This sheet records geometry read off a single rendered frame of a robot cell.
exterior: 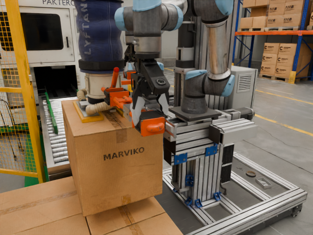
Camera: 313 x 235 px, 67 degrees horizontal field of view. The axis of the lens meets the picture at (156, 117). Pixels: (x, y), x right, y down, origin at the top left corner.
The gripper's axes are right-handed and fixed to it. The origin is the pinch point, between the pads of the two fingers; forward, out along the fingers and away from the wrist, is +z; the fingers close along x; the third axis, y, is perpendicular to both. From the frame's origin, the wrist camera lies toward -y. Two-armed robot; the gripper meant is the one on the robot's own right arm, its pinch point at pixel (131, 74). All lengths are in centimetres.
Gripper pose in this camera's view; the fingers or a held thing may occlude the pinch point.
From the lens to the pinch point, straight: 162.7
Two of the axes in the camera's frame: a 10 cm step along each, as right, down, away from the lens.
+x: 9.0, -1.4, 4.1
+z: 0.0, 9.5, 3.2
